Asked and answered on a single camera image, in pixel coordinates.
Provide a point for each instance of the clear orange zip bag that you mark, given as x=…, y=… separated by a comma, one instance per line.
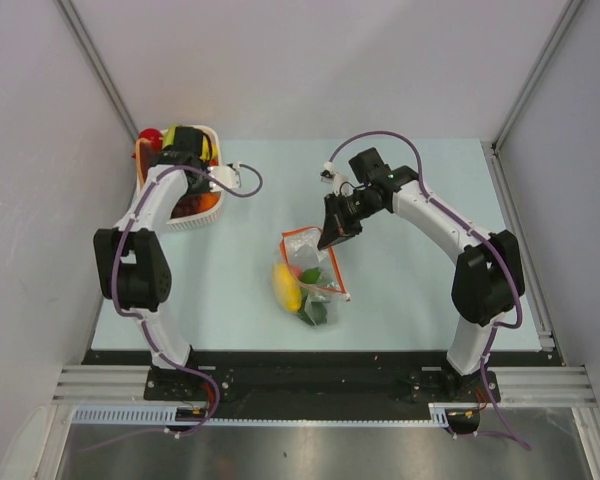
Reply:
x=298, y=248

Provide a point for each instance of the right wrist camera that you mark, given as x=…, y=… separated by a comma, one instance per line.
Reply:
x=339, y=183

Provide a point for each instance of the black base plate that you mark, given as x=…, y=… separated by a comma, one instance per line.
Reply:
x=324, y=381

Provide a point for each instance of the red bell pepper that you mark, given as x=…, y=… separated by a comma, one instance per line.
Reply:
x=153, y=135

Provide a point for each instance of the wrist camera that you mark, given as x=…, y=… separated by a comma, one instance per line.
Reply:
x=223, y=178
x=339, y=183

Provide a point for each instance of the green bell pepper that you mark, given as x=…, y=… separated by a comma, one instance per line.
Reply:
x=313, y=313

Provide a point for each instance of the pink peach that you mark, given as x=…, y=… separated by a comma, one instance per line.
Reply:
x=297, y=272

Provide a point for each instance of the aluminium post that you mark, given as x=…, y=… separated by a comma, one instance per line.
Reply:
x=549, y=50
x=80, y=33

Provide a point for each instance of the orange fruit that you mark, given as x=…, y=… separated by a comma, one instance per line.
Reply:
x=208, y=201

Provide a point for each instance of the green white leek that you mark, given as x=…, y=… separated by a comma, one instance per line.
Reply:
x=168, y=137

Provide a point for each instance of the yellow bell pepper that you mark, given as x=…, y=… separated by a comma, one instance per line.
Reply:
x=286, y=288

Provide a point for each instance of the aluminium front rail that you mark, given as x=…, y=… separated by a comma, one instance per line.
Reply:
x=519, y=386

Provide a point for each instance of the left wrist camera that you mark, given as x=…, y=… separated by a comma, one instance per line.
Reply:
x=223, y=178

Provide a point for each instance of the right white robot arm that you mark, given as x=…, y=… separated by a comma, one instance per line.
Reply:
x=488, y=280

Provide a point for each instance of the dark grape bunch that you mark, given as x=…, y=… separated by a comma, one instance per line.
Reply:
x=187, y=206

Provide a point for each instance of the right aluminium post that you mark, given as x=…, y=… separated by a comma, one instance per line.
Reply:
x=549, y=50

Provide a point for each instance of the orange sliced papaya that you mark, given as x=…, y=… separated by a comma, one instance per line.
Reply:
x=143, y=155

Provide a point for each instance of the white plastic basket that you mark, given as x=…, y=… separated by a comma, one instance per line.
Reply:
x=202, y=218

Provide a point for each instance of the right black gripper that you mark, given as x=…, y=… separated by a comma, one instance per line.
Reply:
x=332, y=232

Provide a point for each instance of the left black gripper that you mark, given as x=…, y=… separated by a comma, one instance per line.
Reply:
x=206, y=189

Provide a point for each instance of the white cable duct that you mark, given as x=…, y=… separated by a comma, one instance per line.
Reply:
x=418, y=416

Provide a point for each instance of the left aluminium post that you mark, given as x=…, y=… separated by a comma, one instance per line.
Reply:
x=80, y=33

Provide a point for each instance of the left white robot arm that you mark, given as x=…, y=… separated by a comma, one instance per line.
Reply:
x=170, y=165

